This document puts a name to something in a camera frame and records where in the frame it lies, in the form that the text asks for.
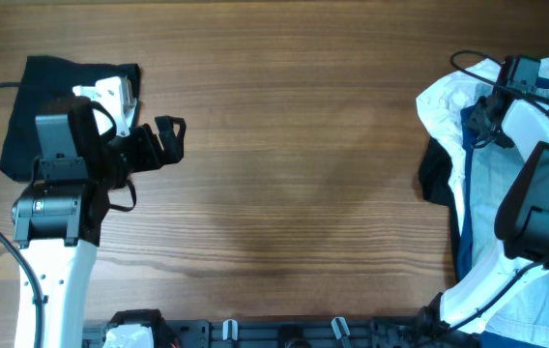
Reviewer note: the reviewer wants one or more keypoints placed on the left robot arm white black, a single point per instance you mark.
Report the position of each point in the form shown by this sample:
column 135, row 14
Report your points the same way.
column 90, row 146

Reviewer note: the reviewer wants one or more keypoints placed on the black garment under pile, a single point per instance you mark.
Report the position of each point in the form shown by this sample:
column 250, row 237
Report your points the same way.
column 434, row 172

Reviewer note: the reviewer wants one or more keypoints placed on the white t-shirt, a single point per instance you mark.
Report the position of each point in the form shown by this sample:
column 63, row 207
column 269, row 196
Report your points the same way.
column 439, row 108

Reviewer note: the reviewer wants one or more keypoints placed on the light blue denim shorts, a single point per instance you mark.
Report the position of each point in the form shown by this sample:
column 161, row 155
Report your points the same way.
column 524, row 320

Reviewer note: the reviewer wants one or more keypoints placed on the dark blue t-shirt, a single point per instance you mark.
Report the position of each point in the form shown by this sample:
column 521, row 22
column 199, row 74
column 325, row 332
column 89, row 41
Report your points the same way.
column 464, row 256

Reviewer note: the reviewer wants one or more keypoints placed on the folded black garment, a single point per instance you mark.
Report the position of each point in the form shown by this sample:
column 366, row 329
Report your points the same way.
column 46, row 78

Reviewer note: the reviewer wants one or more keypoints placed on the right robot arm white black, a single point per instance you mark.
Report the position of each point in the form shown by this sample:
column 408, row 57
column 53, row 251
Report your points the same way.
column 520, row 254

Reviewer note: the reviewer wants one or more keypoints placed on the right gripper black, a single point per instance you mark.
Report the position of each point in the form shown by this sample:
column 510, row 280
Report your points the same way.
column 485, row 114

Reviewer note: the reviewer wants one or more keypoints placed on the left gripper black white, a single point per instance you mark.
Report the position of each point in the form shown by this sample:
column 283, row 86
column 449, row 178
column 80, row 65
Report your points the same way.
column 172, row 143

